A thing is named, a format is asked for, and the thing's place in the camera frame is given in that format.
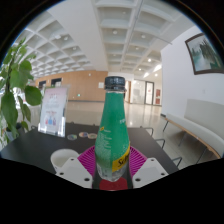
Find clear acrylic sign holder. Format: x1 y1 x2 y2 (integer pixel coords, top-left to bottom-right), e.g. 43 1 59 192
37 85 70 138

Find black metal chairs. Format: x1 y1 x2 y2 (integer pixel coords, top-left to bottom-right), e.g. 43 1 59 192
139 125 184 168

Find long white bench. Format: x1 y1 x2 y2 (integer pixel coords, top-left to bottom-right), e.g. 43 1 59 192
162 98 224 160

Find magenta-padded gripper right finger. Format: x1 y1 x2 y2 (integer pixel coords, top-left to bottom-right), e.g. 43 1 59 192
126 145 170 190

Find green leafy potted plant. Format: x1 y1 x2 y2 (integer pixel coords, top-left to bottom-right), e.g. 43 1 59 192
0 38 44 151

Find framed landscape picture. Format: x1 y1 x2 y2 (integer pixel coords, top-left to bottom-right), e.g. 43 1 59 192
184 32 224 76

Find round ceiling lights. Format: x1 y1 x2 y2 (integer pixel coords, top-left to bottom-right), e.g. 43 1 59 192
29 28 161 79

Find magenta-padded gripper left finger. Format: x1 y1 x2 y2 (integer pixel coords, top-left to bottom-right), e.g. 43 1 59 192
54 144 98 190

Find green plastic drink bottle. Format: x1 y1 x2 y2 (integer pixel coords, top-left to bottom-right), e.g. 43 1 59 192
94 75 132 183

